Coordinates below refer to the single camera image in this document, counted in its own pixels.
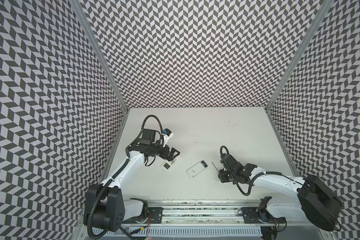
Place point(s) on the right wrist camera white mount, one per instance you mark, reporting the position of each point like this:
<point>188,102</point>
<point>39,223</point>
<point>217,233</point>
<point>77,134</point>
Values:
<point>226,159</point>

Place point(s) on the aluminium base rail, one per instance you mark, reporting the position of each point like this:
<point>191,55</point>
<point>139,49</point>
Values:
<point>208,212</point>

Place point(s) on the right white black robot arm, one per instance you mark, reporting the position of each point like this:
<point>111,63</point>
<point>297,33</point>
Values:
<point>311,199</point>

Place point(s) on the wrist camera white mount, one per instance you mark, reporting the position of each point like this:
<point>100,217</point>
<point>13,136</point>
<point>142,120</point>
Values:
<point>167,135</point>
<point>226,159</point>

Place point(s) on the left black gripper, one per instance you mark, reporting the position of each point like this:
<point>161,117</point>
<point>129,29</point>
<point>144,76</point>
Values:
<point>170,156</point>

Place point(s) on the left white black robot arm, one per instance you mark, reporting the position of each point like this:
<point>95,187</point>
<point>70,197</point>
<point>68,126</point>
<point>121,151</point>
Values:
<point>117,186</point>

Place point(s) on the white remote with barcode label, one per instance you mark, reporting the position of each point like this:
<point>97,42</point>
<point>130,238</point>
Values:
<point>167,166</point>

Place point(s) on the white remote with back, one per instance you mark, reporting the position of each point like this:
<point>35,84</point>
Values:
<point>195,170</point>

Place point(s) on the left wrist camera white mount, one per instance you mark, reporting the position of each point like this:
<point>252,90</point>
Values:
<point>167,135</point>

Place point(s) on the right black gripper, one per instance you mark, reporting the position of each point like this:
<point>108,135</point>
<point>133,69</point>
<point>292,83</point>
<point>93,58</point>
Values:
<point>225,169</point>

